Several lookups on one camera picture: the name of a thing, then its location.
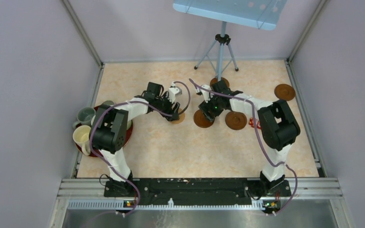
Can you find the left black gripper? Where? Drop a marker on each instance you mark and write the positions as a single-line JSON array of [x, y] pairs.
[[169, 114]]

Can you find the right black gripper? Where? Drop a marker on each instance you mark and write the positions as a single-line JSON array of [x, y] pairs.
[[205, 107]]

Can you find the dark wooden coaster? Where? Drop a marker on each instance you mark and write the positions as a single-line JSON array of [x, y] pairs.
[[201, 121], [284, 92], [215, 80], [235, 120]]

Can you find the light wooden coaster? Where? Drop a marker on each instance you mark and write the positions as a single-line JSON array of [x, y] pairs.
[[180, 120]]

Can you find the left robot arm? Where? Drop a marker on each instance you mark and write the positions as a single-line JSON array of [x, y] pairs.
[[109, 128]]

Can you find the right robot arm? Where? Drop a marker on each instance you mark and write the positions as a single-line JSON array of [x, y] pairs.
[[278, 126]]

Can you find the grey ribbed cup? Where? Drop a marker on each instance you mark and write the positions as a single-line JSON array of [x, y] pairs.
[[108, 102]]

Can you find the light green mug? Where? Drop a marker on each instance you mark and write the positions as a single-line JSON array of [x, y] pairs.
[[129, 124]]

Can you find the red owl figurine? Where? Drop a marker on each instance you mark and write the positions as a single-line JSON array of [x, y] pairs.
[[254, 123]]

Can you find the grey green mug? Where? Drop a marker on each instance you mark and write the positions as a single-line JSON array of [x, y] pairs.
[[84, 117]]

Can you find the red round tray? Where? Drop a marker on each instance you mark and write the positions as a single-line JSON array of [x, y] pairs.
[[128, 136]]

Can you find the cream mug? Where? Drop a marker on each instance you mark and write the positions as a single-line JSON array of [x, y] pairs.
[[81, 138]]

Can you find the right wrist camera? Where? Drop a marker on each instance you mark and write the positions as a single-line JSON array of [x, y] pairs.
[[205, 92]]

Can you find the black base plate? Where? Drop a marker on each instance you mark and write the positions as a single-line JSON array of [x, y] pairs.
[[203, 191]]

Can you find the aluminium frame rail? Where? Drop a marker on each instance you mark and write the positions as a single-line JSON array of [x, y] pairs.
[[313, 203]]

